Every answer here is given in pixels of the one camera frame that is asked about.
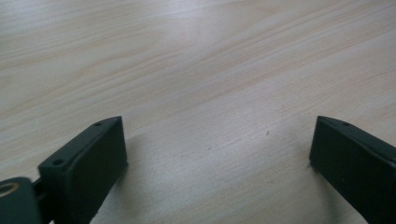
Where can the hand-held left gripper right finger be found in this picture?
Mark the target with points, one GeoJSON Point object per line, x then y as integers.
{"type": "Point", "coordinates": [355, 165]}

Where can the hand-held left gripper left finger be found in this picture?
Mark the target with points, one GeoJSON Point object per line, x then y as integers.
{"type": "Point", "coordinates": [84, 168]}

